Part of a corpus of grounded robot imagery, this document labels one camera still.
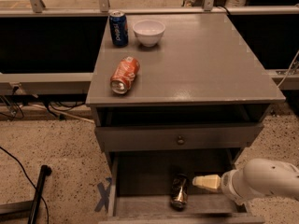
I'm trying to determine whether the white cable at right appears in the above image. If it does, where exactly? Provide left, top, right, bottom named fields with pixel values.
left=276, top=49, right=299, bottom=89

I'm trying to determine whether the top drawer with knob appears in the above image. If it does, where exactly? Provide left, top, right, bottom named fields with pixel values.
left=94, top=104, right=265, bottom=153

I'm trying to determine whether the cable bundle under rail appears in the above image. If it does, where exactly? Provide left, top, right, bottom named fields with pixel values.
left=0, top=84, right=94, bottom=123

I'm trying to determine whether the blue Pepsi can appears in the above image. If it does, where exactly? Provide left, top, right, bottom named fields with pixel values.
left=109, top=10, right=128, bottom=47

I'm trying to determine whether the black metal leg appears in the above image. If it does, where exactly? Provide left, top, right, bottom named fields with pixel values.
left=0, top=165, right=51, bottom=224

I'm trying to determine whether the grey metal railing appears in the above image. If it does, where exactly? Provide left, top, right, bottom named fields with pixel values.
left=0, top=0, right=299, bottom=96

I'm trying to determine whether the red Coca-Cola can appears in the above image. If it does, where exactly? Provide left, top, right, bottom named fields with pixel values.
left=110, top=56, right=140, bottom=94

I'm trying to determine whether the orange can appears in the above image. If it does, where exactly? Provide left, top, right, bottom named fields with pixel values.
left=170, top=174, right=189, bottom=209

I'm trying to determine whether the white bowl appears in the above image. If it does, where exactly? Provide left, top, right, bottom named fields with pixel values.
left=133, top=20, right=165, bottom=47

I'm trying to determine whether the black floor cable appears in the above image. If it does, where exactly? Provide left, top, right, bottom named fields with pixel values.
left=0, top=145, right=50, bottom=224

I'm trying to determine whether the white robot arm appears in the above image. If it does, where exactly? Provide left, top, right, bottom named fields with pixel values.
left=192, top=159, right=299, bottom=204

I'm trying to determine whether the open middle drawer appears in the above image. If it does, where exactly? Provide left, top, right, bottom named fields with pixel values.
left=100, top=149, right=264, bottom=224

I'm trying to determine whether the grey wooden cabinet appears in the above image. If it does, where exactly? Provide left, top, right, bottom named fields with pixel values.
left=85, top=13, right=287, bottom=224

